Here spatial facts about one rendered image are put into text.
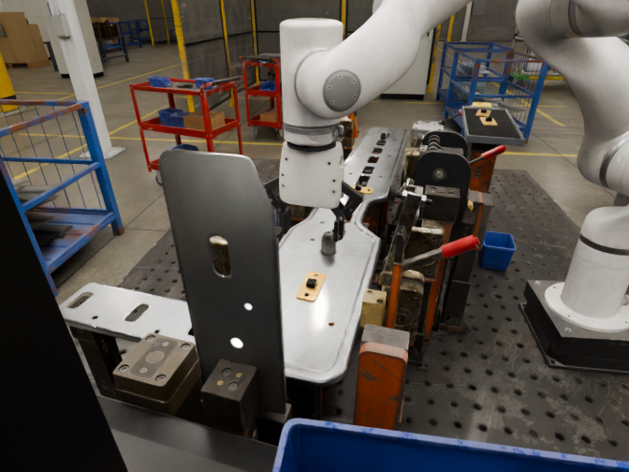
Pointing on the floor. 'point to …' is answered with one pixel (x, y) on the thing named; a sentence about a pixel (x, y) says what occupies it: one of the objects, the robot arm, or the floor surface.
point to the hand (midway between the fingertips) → (312, 229)
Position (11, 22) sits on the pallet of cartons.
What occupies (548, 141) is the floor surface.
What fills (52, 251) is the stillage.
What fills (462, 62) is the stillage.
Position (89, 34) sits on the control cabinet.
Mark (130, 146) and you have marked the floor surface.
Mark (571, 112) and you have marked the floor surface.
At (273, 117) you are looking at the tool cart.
